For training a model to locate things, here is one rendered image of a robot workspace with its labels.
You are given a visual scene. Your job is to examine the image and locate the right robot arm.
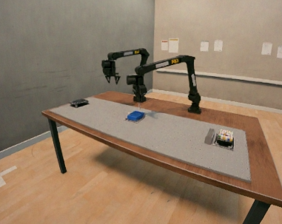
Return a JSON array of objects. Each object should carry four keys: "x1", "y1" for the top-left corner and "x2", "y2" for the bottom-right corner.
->
[{"x1": 101, "y1": 48, "x2": 150, "y2": 75}]

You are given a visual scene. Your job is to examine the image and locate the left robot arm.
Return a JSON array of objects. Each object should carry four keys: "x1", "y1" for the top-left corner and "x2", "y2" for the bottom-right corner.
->
[{"x1": 127, "y1": 55, "x2": 201, "y2": 113}]

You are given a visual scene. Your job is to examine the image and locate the blue grid rack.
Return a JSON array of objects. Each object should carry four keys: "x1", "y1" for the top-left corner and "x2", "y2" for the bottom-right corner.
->
[{"x1": 127, "y1": 111, "x2": 144, "y2": 121}]

